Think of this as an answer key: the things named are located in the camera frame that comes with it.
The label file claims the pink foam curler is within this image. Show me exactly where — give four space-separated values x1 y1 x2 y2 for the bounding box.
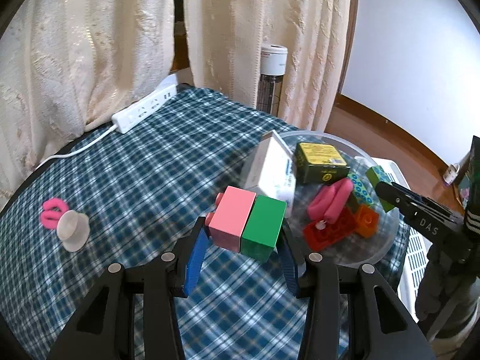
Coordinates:
40 197 69 230
307 177 353 224

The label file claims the white plastic storage crate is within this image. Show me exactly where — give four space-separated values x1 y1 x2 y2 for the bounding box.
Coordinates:
354 156 432 320

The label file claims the white medicine box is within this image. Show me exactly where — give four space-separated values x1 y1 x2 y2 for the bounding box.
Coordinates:
241 130 296 216

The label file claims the grey gloved right hand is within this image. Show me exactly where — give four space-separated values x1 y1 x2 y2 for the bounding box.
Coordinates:
415 244 479 338

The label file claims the white tower heater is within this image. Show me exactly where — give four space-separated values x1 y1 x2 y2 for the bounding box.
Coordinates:
256 43 288 116

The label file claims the orange toy brick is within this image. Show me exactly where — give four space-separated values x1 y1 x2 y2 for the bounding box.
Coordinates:
354 205 380 238

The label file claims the white power cable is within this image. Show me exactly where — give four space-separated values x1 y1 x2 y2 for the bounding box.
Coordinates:
35 123 118 172

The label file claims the dark green yellow box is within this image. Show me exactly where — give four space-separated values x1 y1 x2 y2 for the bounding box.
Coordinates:
295 142 350 185

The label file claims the transparent green toy brick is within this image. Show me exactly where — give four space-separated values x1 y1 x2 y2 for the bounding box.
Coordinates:
365 165 396 213

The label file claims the white power strip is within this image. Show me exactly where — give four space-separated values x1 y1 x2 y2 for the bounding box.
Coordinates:
112 85 177 134

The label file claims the white plastic lid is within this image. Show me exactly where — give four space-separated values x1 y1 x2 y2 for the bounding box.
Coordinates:
56 210 90 253

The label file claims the green brick with blue dots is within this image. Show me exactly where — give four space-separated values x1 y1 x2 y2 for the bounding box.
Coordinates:
346 172 374 214

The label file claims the clear plastic bowl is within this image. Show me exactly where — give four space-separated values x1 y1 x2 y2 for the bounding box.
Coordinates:
239 130 401 267

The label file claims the cream patterned curtain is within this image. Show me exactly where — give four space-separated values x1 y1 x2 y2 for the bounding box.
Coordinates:
1 0 351 203

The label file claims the pink and green toy brick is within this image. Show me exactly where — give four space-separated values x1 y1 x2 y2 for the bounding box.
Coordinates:
205 186 287 263

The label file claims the red toy brick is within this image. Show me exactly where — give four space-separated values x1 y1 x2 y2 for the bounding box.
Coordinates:
303 206 357 252

